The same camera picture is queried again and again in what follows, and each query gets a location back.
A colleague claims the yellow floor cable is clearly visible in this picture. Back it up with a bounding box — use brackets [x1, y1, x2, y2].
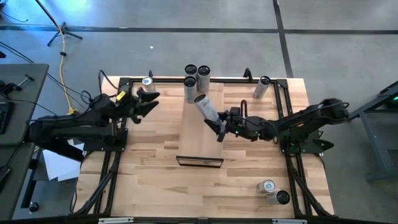
[58, 29, 78, 115]

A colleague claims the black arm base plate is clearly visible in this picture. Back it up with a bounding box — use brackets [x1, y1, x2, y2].
[277, 128, 335, 156]
[82, 126, 129, 153]

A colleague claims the black desk clamp tool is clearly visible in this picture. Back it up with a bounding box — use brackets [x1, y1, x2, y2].
[0, 73, 35, 96]

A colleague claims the grey desk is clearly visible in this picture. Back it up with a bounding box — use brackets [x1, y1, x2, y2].
[0, 142, 37, 221]
[0, 63, 50, 147]

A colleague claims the dark metal table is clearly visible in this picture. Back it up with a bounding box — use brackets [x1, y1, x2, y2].
[341, 80, 398, 183]

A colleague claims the black keyboard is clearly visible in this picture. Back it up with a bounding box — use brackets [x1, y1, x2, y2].
[0, 101, 15, 135]

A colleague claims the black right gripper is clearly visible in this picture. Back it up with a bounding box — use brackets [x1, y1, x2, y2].
[204, 113, 268, 143]

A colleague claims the black tripod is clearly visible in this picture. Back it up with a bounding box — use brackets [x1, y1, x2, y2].
[34, 0, 84, 47]

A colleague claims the black camera cable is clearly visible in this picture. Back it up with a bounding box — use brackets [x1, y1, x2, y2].
[98, 70, 121, 94]

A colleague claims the wooden shelf black metal frame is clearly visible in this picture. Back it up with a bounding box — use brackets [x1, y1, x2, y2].
[175, 81, 225, 169]

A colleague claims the white beverage can black lid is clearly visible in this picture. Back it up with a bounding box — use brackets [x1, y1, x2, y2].
[253, 75, 272, 100]
[184, 63, 199, 82]
[183, 76, 198, 105]
[193, 94, 222, 124]
[265, 190, 291, 205]
[197, 65, 211, 94]

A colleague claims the silver bracket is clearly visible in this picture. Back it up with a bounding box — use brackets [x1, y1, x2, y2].
[272, 218, 308, 224]
[98, 217, 135, 224]

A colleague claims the black diagonal beam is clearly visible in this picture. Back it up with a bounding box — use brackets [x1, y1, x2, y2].
[23, 136, 85, 162]

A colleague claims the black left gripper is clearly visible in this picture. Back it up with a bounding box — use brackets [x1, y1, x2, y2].
[119, 88, 160, 124]

